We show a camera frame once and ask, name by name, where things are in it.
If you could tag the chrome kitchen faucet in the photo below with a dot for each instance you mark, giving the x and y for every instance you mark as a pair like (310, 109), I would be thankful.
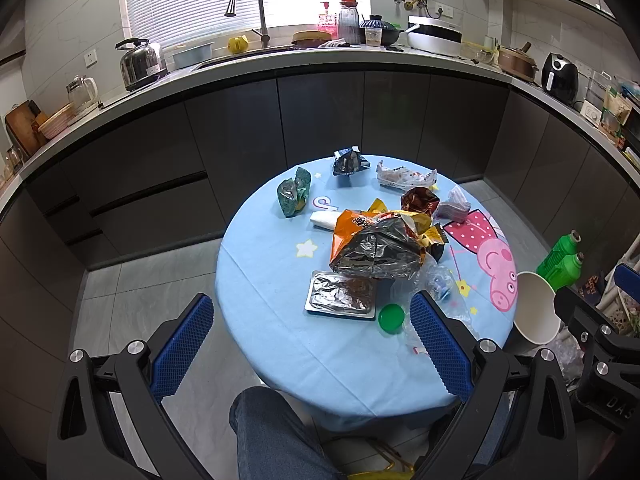
(254, 19)

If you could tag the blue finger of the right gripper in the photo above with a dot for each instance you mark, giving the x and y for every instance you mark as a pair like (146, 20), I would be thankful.
(628, 280)

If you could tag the large orange chip bag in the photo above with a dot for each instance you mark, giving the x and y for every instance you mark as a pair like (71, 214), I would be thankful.
(385, 244)

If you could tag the blue cartoon pig tablecloth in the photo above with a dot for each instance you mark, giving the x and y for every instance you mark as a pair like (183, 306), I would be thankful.
(346, 368)

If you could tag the yellow sponge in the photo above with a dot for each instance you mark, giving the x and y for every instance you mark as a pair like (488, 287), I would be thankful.
(238, 44)

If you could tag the blue foil snack bag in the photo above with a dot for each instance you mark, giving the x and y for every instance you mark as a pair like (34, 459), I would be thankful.
(348, 161)

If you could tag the green plastic lid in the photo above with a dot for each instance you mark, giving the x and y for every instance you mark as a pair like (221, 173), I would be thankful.
(391, 318)

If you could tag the silver foil tray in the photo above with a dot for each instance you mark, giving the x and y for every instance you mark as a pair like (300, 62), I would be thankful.
(342, 296)

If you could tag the black air fryer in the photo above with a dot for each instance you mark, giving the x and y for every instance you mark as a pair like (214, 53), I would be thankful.
(559, 78)

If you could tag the red foil snack bag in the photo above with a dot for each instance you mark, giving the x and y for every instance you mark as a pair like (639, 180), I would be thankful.
(420, 199)

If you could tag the clear plastic bottle wrapper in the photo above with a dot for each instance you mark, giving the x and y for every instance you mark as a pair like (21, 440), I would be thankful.
(439, 282)

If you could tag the white round trash bin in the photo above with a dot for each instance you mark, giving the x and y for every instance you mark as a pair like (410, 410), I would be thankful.
(535, 317)

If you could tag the glass jar red lid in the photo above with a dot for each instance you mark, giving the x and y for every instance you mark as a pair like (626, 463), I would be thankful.
(348, 22)

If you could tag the white paper napkin pack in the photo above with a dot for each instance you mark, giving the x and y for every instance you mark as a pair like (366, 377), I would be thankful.
(325, 219)

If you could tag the glass teapot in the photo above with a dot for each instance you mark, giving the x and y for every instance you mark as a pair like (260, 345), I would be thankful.
(82, 92)

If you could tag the brown clay pot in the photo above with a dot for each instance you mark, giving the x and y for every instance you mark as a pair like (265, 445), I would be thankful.
(517, 62)

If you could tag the white fish snack wrapper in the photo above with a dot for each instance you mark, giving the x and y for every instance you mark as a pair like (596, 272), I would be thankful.
(404, 179)

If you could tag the green plastic bottle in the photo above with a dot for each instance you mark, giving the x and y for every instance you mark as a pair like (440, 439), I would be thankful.
(566, 245)
(566, 272)

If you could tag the wooden cutting board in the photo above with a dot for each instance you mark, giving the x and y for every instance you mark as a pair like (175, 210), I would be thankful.
(23, 124)

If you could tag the green plastic bottle front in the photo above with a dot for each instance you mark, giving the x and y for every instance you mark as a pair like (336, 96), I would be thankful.
(566, 272)

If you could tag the green snack bag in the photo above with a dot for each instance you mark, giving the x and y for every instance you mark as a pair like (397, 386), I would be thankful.
(293, 193)

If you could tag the steel kettle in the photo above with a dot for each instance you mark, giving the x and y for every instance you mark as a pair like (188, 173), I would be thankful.
(142, 62)

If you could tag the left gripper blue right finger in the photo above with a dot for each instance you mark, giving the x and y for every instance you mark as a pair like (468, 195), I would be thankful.
(438, 336)

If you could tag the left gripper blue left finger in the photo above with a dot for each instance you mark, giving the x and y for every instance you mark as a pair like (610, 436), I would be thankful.
(175, 344)

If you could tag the black wok with lid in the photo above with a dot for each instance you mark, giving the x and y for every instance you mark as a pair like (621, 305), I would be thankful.
(375, 31)

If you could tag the dark kitchen cabinets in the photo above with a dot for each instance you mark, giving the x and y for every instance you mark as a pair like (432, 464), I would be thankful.
(172, 164)

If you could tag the green plastic bottle rear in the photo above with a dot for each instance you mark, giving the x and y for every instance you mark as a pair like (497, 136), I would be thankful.
(566, 245)

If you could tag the white electric cooker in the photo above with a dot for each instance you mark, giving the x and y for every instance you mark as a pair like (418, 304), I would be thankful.
(434, 35)

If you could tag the pink tissue pack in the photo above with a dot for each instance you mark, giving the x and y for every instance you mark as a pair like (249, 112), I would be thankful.
(455, 208)

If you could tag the white plastic storage rack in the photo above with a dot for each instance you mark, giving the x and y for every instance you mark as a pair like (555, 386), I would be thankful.
(618, 306)

